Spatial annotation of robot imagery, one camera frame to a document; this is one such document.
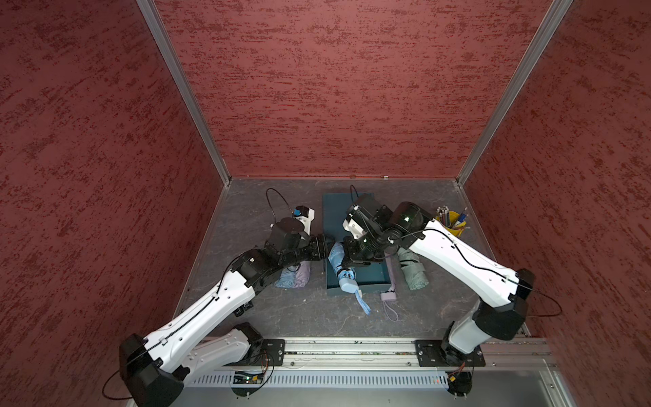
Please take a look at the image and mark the green folded umbrella right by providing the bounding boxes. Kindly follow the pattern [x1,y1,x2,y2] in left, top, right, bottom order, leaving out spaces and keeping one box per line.
[397,248,429,291]

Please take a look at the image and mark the aluminium corner post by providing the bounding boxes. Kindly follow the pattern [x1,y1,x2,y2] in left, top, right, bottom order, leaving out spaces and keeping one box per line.
[456,0,573,188]
[137,0,232,188]

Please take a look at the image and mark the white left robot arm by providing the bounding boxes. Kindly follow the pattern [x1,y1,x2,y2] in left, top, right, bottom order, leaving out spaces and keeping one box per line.
[116,218,334,406]

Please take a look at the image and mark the pens in cup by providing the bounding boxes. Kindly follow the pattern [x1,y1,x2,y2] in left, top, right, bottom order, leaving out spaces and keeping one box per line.
[436,206,468,229]

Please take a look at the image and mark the purple umbrella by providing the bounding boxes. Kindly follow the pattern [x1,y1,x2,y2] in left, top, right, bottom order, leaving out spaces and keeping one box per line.
[294,261,311,288]
[381,258,399,322]

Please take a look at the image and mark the teal drawer cabinet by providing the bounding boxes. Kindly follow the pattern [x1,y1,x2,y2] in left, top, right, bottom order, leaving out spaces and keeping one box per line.
[322,193,353,242]

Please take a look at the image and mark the blue umbrella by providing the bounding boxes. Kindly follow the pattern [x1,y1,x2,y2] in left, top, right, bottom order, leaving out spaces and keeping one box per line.
[328,242,371,315]
[275,269,296,289]

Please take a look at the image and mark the aluminium left corner post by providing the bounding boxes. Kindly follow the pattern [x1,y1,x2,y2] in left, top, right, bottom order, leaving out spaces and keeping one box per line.
[137,0,232,188]

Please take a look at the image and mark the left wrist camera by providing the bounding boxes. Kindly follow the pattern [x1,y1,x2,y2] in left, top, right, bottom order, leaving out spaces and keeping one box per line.
[293,205,315,235]

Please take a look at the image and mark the yellow pen cup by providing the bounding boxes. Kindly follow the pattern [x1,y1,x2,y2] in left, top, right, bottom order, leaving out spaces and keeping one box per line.
[444,210,467,237]

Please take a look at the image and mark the teal drawer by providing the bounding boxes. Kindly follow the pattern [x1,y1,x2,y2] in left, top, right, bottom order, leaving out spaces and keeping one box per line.
[323,258,393,296]

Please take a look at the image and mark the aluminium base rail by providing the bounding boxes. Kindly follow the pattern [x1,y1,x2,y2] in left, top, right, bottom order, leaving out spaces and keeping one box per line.
[136,335,560,370]

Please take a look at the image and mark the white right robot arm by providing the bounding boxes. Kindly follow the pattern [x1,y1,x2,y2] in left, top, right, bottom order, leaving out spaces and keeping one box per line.
[342,194,535,367]

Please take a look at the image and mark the aluminium right corner post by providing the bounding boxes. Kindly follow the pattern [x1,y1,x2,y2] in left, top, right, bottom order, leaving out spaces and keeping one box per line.
[456,0,573,188]

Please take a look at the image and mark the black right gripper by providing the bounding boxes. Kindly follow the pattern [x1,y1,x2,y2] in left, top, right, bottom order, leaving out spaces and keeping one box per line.
[341,221,391,266]

